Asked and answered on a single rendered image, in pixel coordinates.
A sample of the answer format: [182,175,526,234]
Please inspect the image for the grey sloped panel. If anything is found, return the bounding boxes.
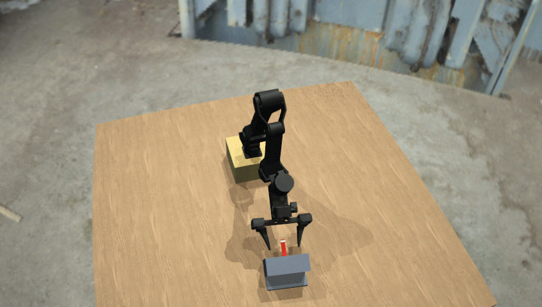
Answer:
[263,253,311,290]

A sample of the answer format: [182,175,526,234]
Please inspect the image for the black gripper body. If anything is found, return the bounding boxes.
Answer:
[251,198,313,230]

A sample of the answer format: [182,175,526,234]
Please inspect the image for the red peg with white band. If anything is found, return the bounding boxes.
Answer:
[281,239,286,256]

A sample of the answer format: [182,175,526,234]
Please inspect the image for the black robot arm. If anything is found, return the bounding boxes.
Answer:
[238,89,297,218]

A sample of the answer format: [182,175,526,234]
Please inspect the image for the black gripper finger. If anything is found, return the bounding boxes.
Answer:
[297,223,309,247]
[256,227,270,250]

